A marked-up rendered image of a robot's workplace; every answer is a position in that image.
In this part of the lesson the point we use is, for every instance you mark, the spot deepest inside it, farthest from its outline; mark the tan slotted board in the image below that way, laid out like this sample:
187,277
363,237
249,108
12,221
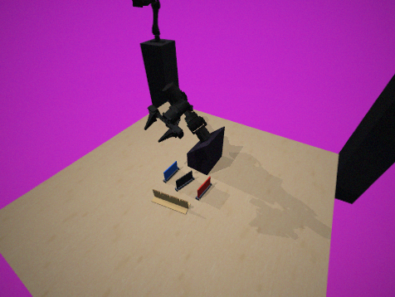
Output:
171,202

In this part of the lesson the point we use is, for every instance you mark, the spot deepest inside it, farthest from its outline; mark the blue notched board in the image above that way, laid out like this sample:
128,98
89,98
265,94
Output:
170,170

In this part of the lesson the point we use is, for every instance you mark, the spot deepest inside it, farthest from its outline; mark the red board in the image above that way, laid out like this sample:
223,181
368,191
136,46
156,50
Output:
203,187

